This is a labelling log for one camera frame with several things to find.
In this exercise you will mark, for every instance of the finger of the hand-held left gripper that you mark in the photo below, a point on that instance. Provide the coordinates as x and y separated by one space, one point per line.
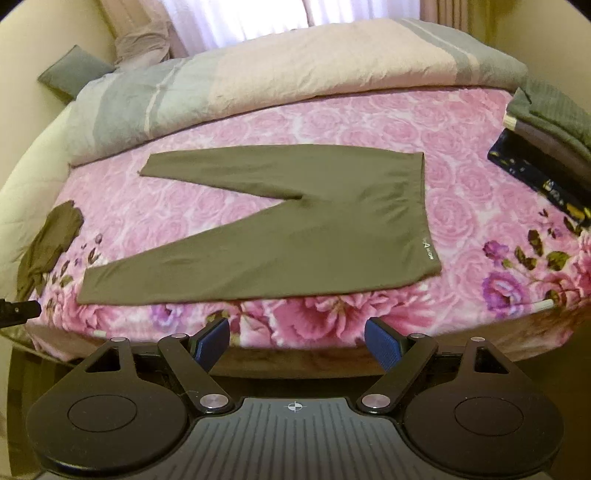
18 310

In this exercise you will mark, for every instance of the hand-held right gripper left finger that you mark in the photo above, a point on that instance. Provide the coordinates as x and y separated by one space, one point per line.
214 342

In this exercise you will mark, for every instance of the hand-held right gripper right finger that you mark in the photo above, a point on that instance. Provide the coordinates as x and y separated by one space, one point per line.
381 345

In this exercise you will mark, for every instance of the olive grey pants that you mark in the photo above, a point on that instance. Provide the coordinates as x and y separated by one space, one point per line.
323 240

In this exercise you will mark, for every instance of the dark olive shirt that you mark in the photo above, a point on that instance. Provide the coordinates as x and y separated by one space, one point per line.
51 235

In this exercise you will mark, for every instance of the pale green quilted blanket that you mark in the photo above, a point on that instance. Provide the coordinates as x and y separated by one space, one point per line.
23 184

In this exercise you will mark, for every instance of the pink floral blanket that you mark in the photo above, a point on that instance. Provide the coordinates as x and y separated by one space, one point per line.
461 184

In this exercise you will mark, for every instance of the grey pillow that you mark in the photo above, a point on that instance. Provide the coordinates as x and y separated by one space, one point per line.
76 69

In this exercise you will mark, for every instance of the grey folded garment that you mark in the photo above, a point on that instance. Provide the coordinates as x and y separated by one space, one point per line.
540 138

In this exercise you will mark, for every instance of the grey and pink duvet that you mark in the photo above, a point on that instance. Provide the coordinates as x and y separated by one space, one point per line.
277 78

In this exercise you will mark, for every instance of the mauve crumpled cloth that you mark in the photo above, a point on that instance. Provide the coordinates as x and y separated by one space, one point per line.
143 44

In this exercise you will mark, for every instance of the grey-green knitted garment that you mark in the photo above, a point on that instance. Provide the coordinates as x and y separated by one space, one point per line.
558 110

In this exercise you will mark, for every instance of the pink and white curtain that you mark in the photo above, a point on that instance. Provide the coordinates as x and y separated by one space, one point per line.
240 14

